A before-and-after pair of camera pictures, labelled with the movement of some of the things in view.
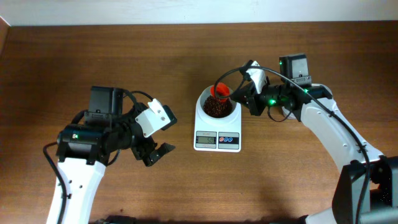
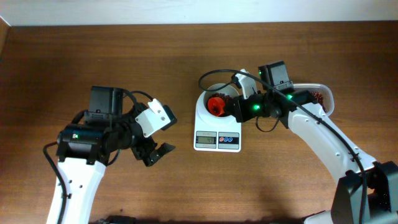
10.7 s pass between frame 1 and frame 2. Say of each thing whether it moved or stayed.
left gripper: stayed
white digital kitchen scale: stayed
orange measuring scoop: moved
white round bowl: stayed
